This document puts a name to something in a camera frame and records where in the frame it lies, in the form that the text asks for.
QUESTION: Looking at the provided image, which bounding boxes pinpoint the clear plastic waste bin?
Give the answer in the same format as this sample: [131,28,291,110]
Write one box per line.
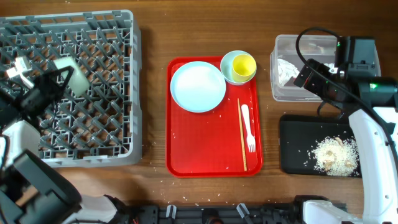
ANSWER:
[270,35,381,102]

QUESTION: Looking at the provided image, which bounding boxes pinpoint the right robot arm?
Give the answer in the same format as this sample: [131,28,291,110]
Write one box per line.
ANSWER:
[294,36,397,223]

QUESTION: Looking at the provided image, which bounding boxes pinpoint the grey plastic dishwasher rack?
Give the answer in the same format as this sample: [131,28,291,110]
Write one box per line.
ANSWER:
[1,10,142,167]

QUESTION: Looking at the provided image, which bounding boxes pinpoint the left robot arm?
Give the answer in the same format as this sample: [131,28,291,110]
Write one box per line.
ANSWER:
[1,66,129,223]

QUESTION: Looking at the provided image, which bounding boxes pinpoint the crumpled white tissue left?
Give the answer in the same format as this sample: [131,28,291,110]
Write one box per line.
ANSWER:
[277,58,299,86]

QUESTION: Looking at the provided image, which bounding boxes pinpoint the light blue small bowl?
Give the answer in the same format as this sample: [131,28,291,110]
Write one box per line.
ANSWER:
[220,50,256,85]

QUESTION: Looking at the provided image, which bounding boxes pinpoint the light blue rice bowl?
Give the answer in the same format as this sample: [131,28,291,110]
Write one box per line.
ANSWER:
[53,57,90,97]

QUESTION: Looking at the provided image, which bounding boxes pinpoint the leftover rice and food scraps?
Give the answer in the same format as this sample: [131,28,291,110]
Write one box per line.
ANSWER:
[310,137,360,177]

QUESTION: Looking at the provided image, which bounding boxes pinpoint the light blue round plate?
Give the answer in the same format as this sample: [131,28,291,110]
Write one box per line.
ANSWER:
[170,61,226,113]

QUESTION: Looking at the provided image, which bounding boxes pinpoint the black plastic tray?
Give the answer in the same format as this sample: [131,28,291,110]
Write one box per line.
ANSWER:
[279,114,355,176]

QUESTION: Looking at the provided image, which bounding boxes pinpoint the wooden chopstick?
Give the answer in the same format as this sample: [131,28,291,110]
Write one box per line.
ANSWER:
[237,98,248,172]

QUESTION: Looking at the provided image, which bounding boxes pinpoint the white plastic fork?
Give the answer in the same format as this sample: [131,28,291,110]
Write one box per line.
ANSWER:
[241,105,256,152]

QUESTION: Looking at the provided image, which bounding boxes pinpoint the yellow plastic cup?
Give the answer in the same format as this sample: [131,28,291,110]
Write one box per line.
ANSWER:
[232,54,257,83]

